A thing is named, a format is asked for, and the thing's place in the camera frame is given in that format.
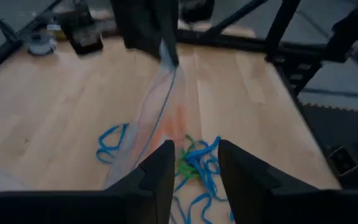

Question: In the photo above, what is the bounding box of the yellow wire spool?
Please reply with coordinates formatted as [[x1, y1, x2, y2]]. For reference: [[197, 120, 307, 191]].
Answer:
[[47, 23, 68, 41]]

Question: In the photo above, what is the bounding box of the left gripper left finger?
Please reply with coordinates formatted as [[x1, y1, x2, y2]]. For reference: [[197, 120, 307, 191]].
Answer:
[[0, 140, 176, 224]]

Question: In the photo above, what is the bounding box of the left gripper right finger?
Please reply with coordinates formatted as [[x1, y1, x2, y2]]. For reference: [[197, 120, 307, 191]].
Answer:
[[218, 139, 358, 224]]

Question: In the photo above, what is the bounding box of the blue rubber band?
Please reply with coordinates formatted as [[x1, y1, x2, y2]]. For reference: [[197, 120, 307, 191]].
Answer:
[[170, 192, 214, 224], [96, 123, 130, 165], [185, 136, 229, 202]]

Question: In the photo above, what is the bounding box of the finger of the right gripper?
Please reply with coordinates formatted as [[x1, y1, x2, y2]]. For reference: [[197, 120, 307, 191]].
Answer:
[[62, 0, 162, 60], [162, 0, 216, 67]]

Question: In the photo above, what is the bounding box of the dark metal corner bracket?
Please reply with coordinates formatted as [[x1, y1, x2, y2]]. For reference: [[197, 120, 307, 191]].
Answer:
[[326, 145, 358, 177]]

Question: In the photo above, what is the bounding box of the black triangular frame brace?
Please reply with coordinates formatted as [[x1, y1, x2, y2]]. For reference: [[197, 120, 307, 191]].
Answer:
[[0, 18, 22, 43]]

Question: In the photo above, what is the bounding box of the green rubber band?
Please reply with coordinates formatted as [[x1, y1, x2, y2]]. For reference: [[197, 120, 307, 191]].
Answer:
[[175, 134, 205, 182]]

